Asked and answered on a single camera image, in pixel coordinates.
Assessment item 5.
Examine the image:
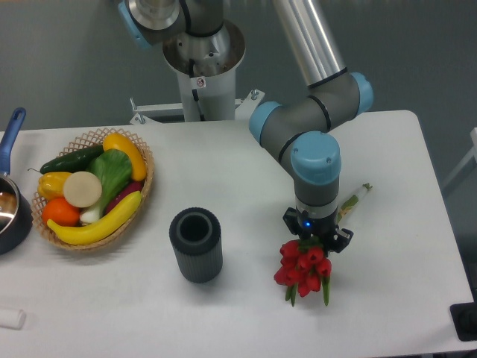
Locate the beige round disc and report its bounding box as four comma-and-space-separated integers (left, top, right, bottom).
63, 172, 102, 208

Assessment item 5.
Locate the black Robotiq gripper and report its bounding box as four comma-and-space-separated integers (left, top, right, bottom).
282, 207, 353, 253

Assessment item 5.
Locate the white cylinder object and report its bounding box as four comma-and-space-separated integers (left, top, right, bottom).
0, 307, 26, 330

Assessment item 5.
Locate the blue handled saucepan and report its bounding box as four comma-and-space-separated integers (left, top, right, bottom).
1, 107, 32, 255

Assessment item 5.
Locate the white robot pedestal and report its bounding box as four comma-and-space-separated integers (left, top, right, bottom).
162, 20, 245, 122

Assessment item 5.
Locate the yellow squash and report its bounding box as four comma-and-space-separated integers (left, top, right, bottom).
103, 132, 147, 182

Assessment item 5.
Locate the white furniture edge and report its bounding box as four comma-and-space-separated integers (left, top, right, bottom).
443, 128, 476, 192

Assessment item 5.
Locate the green cucumber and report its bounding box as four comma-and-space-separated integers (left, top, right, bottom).
28, 145, 104, 175

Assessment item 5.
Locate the yellow banana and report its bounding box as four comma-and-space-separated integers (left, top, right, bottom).
47, 191, 142, 246

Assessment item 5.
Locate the purple eggplant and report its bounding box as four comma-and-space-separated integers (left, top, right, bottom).
104, 181, 143, 214

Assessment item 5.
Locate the green bok choy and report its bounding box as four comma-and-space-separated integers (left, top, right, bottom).
80, 149, 132, 225

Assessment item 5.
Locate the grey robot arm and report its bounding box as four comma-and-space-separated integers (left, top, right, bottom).
119, 1, 373, 253

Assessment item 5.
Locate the woven wicker basket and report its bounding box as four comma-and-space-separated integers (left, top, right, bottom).
31, 128, 154, 251

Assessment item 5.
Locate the yellow bell pepper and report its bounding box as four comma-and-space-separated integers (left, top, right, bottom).
37, 172, 72, 201

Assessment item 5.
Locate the red tulip bouquet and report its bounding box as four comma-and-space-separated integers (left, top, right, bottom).
274, 183, 373, 306

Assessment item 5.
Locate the white metal frame bracket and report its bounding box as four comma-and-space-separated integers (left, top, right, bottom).
129, 89, 265, 125

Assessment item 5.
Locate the black device at edge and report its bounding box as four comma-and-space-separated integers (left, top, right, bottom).
449, 302, 476, 342

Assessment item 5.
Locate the orange fruit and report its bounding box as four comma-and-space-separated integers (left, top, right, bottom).
42, 198, 80, 227

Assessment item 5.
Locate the dark grey ribbed vase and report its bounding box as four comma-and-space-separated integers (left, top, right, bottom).
168, 207, 223, 283

